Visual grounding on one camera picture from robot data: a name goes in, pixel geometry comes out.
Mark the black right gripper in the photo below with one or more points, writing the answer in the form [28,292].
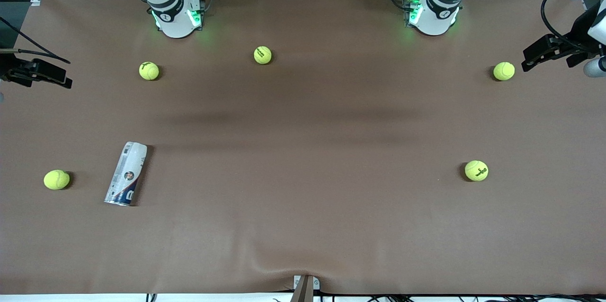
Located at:
[6,66]

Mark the brown table mat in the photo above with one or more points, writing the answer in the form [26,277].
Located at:
[303,221]

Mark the yellow-green tennis ball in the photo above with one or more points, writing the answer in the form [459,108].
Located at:
[503,71]
[56,179]
[149,70]
[476,170]
[262,55]

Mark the grey metal mount bracket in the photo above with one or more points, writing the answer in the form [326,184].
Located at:
[306,288]

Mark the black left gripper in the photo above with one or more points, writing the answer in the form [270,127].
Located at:
[576,37]

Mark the white navy tennis ball can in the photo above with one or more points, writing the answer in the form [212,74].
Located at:
[127,174]

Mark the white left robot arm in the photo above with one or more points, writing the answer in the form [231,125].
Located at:
[433,18]

